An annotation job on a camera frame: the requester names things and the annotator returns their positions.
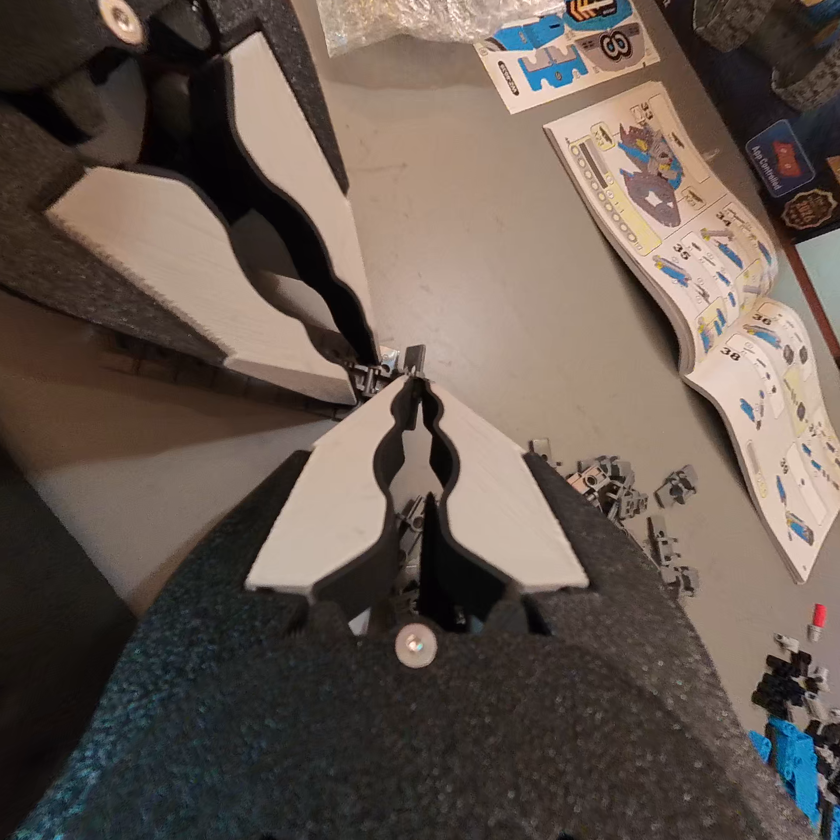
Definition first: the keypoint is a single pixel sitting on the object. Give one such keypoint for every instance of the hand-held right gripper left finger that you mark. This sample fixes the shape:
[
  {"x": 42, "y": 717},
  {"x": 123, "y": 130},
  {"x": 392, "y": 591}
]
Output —
[{"x": 321, "y": 518}]

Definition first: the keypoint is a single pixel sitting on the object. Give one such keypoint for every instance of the pile of grey track pieces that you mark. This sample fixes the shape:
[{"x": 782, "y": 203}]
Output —
[{"x": 610, "y": 485}]

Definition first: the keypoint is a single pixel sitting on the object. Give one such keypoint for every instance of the building instruction booklet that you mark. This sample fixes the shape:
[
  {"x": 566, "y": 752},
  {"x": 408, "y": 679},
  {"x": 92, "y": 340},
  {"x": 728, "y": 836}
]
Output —
[{"x": 722, "y": 295}]

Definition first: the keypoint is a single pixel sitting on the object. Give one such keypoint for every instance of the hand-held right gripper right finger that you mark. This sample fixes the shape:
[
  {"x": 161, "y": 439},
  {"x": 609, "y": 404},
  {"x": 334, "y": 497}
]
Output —
[{"x": 505, "y": 518}]

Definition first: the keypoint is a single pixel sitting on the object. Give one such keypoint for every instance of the blue building set box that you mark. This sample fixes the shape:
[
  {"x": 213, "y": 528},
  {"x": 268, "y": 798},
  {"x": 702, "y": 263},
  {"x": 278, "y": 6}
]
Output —
[{"x": 787, "y": 164}]

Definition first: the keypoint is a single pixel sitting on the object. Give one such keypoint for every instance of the crumpled clear plastic bag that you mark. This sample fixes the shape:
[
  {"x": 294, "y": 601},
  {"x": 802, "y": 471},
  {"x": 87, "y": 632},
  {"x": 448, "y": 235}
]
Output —
[{"x": 407, "y": 26}]

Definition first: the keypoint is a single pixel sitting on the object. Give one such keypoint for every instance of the grey desk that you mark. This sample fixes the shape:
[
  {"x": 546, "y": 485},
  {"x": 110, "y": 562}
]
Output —
[{"x": 459, "y": 229}]

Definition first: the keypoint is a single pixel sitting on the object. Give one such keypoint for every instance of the blue sticker sheet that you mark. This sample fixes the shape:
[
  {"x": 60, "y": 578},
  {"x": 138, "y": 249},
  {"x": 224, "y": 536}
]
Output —
[{"x": 564, "y": 59}]

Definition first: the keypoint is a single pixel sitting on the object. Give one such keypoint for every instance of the single grey track link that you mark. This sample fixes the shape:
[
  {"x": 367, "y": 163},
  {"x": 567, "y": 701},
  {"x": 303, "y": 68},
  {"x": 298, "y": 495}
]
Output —
[{"x": 415, "y": 358}]

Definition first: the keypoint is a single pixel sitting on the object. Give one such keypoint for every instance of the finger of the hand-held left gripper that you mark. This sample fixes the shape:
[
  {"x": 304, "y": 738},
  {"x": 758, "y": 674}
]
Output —
[
  {"x": 164, "y": 249},
  {"x": 289, "y": 131}
]

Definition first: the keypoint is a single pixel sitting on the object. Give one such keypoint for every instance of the heap of blue black bricks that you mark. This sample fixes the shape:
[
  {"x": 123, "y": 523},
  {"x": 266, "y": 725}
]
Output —
[{"x": 794, "y": 735}]

